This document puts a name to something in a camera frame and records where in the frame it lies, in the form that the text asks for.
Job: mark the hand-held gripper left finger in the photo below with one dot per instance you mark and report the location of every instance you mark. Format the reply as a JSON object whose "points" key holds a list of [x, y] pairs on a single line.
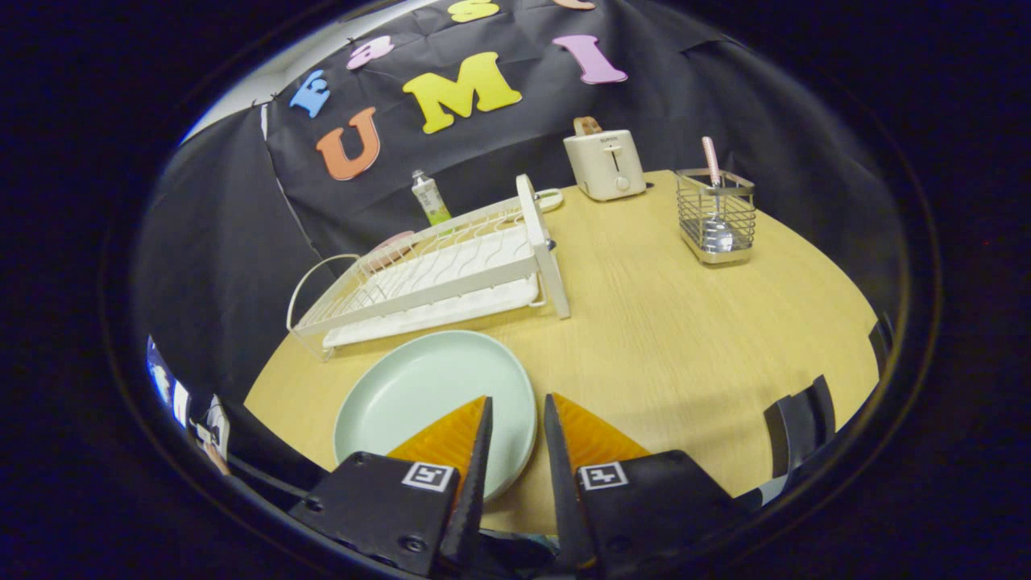
{"points": [[475, 491]]}

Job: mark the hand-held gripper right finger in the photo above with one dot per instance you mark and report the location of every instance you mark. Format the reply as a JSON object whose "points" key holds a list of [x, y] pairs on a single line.
{"points": [[560, 491]]}

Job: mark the pale green plate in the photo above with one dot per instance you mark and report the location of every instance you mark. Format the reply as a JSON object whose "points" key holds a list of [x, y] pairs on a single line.
{"points": [[427, 387]]}

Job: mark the pink dish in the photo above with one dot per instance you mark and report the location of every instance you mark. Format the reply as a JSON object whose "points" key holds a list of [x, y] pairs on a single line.
{"points": [[395, 239]]}

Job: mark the small white green dish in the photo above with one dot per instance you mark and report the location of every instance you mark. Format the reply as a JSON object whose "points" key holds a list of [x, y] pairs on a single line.
{"points": [[552, 198]]}

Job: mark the black chair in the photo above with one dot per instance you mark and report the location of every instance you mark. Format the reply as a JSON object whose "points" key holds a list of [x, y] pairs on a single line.
{"points": [[797, 427], [882, 342]]}

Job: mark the small green label bottle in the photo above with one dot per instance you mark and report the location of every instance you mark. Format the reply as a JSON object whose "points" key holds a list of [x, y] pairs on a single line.
{"points": [[431, 200]]}

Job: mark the cream toaster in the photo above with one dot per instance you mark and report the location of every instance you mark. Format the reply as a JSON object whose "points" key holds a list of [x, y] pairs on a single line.
{"points": [[604, 165]]}

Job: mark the black backdrop cloth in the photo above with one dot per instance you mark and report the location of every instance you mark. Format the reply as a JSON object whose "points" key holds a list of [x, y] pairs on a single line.
{"points": [[225, 242]]}

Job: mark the brown toast slice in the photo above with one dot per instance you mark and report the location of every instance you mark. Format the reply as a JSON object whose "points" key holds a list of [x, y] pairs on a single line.
{"points": [[587, 125]]}

